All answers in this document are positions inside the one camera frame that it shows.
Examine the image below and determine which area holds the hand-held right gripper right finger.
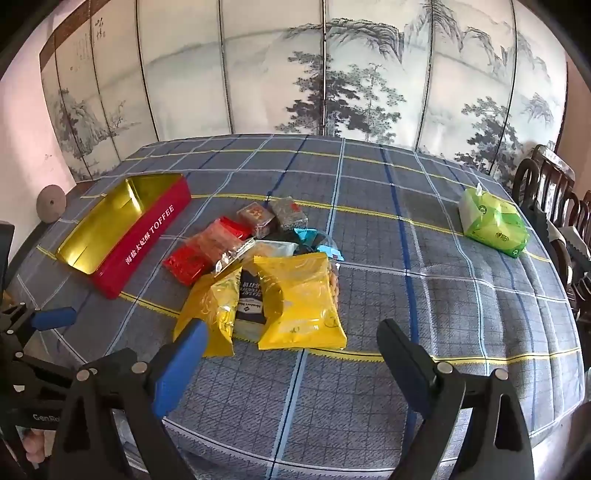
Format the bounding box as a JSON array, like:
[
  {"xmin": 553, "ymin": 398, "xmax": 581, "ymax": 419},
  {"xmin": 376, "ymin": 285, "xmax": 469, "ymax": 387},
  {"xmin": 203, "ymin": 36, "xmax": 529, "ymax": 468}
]
[{"xmin": 376, "ymin": 318, "xmax": 536, "ymax": 480}]

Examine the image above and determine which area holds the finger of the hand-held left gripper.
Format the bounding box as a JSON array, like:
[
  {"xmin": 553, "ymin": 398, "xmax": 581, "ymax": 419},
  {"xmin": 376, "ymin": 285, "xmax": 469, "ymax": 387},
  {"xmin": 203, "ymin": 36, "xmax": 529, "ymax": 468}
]
[
  {"xmin": 0, "ymin": 306, "xmax": 78, "ymax": 352},
  {"xmin": 0, "ymin": 351, "xmax": 90, "ymax": 407}
]

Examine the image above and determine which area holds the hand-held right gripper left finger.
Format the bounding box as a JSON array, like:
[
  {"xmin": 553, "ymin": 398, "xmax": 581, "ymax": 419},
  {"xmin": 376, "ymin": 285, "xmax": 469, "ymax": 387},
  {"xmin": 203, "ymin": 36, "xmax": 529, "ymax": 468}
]
[{"xmin": 48, "ymin": 318, "xmax": 211, "ymax": 480}]

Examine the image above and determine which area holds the yellow snack packet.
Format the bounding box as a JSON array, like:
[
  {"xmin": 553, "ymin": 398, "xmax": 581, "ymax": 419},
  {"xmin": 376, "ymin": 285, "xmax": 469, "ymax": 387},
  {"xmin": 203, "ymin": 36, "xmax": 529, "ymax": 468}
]
[
  {"xmin": 253, "ymin": 251, "xmax": 348, "ymax": 350},
  {"xmin": 173, "ymin": 265, "xmax": 243, "ymax": 358}
]

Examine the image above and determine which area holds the blue cracker packet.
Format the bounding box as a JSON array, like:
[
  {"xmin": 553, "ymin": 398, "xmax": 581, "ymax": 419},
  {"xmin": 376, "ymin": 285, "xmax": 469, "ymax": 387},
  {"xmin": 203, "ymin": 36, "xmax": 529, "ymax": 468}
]
[{"xmin": 233, "ymin": 240, "xmax": 298, "ymax": 343}]

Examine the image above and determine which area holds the red snack packet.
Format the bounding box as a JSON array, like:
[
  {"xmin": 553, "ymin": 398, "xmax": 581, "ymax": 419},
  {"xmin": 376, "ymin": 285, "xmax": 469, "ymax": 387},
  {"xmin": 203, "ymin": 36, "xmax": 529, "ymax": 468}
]
[{"xmin": 163, "ymin": 217, "xmax": 254, "ymax": 288}]

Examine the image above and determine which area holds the clear biscuit bag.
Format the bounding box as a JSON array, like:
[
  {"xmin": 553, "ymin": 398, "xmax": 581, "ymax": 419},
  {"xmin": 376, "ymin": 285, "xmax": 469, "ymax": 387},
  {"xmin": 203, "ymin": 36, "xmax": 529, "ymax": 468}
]
[{"xmin": 211, "ymin": 239, "xmax": 257, "ymax": 278}]

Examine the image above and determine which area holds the red tin box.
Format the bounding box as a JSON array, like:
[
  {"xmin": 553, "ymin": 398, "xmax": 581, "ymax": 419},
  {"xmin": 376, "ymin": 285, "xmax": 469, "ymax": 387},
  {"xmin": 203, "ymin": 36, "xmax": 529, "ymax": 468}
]
[{"xmin": 55, "ymin": 173, "xmax": 192, "ymax": 301}]

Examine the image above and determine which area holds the teal clear snack packet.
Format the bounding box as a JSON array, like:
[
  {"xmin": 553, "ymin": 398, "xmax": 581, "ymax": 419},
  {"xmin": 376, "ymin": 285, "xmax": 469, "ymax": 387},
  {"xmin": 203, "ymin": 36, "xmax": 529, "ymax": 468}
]
[{"xmin": 268, "ymin": 227, "xmax": 345, "ymax": 278}]

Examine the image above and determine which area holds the brown sesame cake packet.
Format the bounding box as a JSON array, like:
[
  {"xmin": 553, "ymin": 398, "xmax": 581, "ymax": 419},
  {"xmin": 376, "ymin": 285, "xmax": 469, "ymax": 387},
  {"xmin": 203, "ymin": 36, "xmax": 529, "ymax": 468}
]
[{"xmin": 236, "ymin": 202, "xmax": 278, "ymax": 238}]

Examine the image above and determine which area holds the grey sesame cake packet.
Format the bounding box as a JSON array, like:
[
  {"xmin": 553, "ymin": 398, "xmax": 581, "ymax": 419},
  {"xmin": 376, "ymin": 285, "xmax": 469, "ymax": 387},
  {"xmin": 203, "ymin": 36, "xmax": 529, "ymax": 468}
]
[{"xmin": 270, "ymin": 198, "xmax": 308, "ymax": 232}]

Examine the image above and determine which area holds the person's left hand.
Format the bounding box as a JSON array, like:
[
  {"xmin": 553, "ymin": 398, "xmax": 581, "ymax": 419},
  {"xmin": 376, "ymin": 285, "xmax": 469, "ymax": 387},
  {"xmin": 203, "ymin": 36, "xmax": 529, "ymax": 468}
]
[{"xmin": 18, "ymin": 427, "xmax": 49, "ymax": 462}]

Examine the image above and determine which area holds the blue checked tablecloth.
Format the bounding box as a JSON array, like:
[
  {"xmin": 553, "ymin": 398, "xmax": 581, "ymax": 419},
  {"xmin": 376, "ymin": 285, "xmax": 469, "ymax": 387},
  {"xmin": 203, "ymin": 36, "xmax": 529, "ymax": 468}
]
[{"xmin": 7, "ymin": 134, "xmax": 585, "ymax": 480}]

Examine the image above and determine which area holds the round grey disc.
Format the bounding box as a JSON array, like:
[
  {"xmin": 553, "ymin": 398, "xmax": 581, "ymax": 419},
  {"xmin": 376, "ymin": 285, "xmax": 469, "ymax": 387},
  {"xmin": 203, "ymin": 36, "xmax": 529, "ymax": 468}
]
[{"xmin": 36, "ymin": 185, "xmax": 66, "ymax": 217}]

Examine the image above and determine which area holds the green tissue pack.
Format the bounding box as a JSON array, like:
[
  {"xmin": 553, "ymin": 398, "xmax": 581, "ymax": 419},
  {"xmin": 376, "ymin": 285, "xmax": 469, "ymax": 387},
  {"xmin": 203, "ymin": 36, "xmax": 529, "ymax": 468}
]
[{"xmin": 457, "ymin": 183, "xmax": 531, "ymax": 258}]

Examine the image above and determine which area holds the dark wooden chair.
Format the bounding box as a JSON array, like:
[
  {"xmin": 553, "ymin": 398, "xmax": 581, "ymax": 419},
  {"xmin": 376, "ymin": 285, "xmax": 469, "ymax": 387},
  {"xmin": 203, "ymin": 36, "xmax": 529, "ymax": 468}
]
[
  {"xmin": 549, "ymin": 189, "xmax": 591, "ymax": 324},
  {"xmin": 512, "ymin": 144, "xmax": 578, "ymax": 278}
]

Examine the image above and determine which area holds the ink landscape folding screen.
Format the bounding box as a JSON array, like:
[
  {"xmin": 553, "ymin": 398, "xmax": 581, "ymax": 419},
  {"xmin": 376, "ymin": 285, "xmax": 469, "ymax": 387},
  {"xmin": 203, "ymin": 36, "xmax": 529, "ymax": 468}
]
[{"xmin": 39, "ymin": 0, "xmax": 568, "ymax": 183}]

